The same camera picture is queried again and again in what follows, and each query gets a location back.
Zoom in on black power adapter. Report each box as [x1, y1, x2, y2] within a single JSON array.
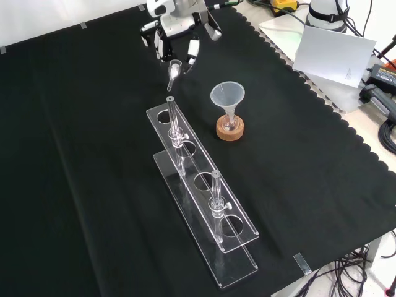
[[366, 63, 396, 94]]

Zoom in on pale board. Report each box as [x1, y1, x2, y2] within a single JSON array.
[[258, 8, 371, 114]]

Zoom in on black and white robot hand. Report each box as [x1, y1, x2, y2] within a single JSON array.
[[139, 0, 202, 66]]

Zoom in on small round-bottom glass flask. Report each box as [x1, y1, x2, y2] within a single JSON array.
[[223, 111, 239, 131]]

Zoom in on coiled black cable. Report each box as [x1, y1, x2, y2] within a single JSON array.
[[377, 118, 396, 155]]

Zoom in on yellow stop button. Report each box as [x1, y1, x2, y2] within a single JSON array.
[[270, 0, 299, 17]]

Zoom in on black cloth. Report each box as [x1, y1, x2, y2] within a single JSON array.
[[0, 0, 396, 297]]

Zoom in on green cable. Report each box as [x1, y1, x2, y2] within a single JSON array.
[[212, 0, 246, 9]]

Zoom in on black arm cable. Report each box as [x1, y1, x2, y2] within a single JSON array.
[[335, 0, 372, 38]]

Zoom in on translucent plastic funnel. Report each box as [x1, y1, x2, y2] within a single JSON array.
[[210, 80, 246, 123]]

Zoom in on red and black tripod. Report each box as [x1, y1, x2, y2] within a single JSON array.
[[375, 39, 396, 63]]

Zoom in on cork ring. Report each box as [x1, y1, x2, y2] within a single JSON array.
[[215, 114, 246, 142]]

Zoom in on white paper card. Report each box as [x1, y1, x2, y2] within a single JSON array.
[[292, 25, 377, 89]]

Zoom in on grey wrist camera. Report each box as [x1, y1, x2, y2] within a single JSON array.
[[202, 11, 223, 41]]

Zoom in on clear acrylic funnel stand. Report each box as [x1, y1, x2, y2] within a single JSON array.
[[145, 95, 260, 290]]

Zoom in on black floor cable bundle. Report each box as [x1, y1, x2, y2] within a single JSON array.
[[304, 230, 396, 297]]

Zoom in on grey and black handle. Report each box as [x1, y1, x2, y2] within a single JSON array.
[[359, 84, 396, 120]]

